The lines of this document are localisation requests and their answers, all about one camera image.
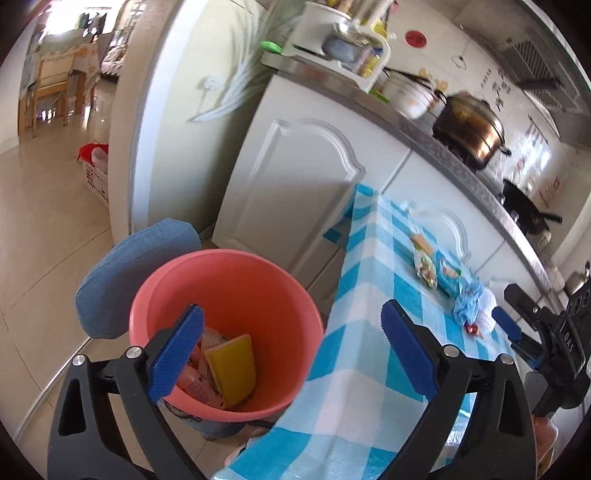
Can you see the blue white checkered tablecloth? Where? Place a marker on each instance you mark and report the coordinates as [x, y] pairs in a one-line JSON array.
[[369, 286]]

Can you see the steel kettle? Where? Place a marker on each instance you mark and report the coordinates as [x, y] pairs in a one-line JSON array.
[[577, 281]]

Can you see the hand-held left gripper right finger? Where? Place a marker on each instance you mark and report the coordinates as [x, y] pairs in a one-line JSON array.
[[411, 350]]

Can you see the green plastic clip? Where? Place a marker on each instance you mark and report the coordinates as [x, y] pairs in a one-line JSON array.
[[270, 46]]

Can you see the black wok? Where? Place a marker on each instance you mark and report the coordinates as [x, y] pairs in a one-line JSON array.
[[521, 203]]

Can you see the round red sticker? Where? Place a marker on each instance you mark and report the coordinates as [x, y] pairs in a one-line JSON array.
[[415, 38]]

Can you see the pink snack wrapper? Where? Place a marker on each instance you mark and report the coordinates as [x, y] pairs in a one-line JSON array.
[[203, 383]]

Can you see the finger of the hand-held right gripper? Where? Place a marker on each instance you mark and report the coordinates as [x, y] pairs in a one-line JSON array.
[[524, 302], [505, 323]]

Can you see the white dish rack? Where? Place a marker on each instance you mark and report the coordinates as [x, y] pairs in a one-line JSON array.
[[369, 76]]

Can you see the large steel pot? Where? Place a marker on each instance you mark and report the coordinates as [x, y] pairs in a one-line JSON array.
[[471, 129]]

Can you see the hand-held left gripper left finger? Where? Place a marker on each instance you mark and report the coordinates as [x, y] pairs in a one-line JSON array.
[[178, 350]]

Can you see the yellow sponge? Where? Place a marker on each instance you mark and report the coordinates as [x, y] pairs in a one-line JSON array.
[[231, 369]]

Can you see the small clear plastic wrap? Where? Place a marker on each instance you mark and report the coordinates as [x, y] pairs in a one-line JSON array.
[[487, 314]]

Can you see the blue denim cushion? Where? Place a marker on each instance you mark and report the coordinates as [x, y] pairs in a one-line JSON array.
[[120, 277]]

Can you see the small red wrapper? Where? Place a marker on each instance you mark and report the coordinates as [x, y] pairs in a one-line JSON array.
[[472, 328]]

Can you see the small yellow packet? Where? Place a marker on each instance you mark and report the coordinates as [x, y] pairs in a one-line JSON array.
[[422, 242]]

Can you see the blue plastic bag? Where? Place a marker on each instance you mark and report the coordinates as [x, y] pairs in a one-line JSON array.
[[468, 302]]

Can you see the blue cartoon cow packet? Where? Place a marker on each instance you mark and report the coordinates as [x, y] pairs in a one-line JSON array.
[[450, 277]]

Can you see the group of condiment bottles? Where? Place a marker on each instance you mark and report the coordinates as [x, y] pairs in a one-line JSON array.
[[369, 55]]

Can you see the steel kitchen countertop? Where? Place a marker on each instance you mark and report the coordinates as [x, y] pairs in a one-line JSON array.
[[438, 152]]

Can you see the wooden chair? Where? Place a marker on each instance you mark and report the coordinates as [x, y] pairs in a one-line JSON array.
[[51, 92]]

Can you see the pink plastic bucket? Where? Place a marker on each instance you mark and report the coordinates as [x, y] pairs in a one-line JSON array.
[[258, 295]]

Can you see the steel ladle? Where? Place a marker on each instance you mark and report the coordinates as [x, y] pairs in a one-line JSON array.
[[344, 46]]

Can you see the range hood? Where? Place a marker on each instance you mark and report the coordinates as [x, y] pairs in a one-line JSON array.
[[531, 64]]

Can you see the person's right hand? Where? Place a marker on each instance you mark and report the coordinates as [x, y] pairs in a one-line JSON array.
[[545, 438]]

